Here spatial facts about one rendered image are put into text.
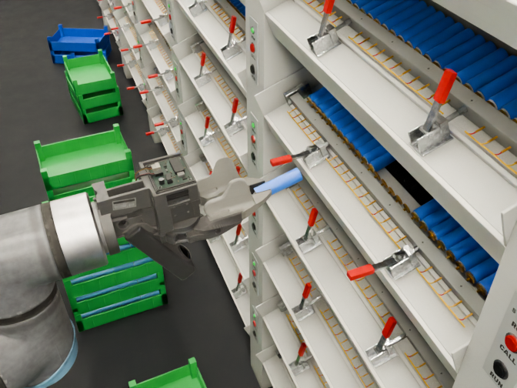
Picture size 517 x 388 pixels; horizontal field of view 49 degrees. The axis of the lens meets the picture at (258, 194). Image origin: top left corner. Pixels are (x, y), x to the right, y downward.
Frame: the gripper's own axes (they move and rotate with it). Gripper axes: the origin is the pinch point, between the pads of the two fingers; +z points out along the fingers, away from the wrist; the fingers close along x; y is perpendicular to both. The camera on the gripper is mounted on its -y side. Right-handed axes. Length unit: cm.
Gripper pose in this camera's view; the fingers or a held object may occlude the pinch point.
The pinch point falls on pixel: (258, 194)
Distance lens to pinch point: 73.5
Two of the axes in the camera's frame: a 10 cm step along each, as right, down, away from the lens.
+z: 9.2, -2.7, 2.7
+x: -3.8, -5.8, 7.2
